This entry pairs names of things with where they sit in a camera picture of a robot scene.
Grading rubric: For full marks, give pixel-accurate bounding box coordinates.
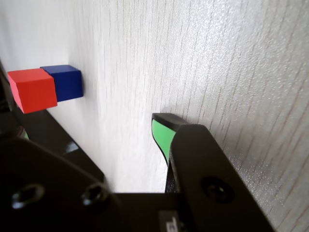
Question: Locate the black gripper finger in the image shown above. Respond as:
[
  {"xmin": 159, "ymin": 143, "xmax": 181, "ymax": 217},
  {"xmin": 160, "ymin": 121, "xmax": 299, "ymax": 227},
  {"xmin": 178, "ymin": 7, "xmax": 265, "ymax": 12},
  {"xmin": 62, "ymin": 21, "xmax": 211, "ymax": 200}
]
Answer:
[
  {"xmin": 151, "ymin": 112, "xmax": 276, "ymax": 232},
  {"xmin": 0, "ymin": 109, "xmax": 121, "ymax": 232}
]

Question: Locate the blue cube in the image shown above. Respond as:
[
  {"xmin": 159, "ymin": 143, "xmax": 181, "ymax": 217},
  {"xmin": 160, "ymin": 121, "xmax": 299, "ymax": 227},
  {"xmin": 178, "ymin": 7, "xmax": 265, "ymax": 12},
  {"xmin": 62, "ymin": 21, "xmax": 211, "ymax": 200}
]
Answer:
[{"xmin": 40, "ymin": 64, "xmax": 84, "ymax": 102}]

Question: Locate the red cube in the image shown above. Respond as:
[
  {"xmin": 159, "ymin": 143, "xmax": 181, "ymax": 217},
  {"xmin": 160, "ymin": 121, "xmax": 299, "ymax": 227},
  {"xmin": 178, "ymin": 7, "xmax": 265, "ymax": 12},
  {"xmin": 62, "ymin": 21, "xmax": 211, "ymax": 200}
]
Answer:
[{"xmin": 7, "ymin": 68, "xmax": 58, "ymax": 115}]

